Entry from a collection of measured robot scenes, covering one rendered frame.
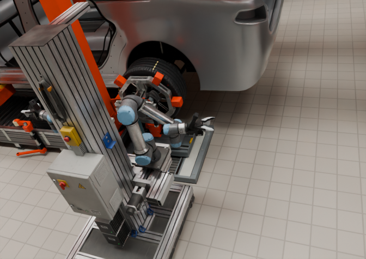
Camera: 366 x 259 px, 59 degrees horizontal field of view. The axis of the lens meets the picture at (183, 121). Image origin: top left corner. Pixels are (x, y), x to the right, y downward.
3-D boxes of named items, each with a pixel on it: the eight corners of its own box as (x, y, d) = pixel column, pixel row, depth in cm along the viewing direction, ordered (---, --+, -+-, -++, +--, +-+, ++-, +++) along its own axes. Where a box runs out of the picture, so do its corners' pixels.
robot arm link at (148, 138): (157, 142, 260) (153, 129, 252) (154, 154, 250) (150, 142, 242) (142, 143, 263) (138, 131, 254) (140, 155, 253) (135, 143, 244)
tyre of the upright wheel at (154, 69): (132, 102, 368) (187, 113, 353) (123, 116, 352) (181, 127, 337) (123, 51, 323) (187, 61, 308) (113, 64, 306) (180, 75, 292)
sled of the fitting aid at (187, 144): (197, 134, 381) (196, 128, 375) (188, 157, 356) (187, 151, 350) (158, 132, 398) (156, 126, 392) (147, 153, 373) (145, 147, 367)
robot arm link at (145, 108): (121, 95, 231) (177, 128, 248) (117, 104, 223) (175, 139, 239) (129, 85, 224) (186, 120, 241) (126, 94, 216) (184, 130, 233)
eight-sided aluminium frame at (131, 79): (178, 121, 328) (167, 76, 294) (177, 125, 324) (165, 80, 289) (131, 118, 347) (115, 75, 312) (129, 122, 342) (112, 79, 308)
